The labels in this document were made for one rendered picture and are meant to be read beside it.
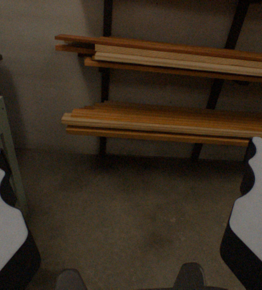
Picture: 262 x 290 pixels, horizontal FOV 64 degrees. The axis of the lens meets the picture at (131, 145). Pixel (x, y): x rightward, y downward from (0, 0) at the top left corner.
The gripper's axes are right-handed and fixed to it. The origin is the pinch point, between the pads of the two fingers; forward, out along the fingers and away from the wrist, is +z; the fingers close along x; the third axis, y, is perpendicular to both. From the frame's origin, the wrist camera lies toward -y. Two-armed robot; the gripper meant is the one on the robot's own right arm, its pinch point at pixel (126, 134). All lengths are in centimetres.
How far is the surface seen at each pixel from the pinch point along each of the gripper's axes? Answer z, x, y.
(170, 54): 131, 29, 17
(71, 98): 177, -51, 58
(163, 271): 56, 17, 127
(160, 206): 108, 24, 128
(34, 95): 177, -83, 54
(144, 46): 131, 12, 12
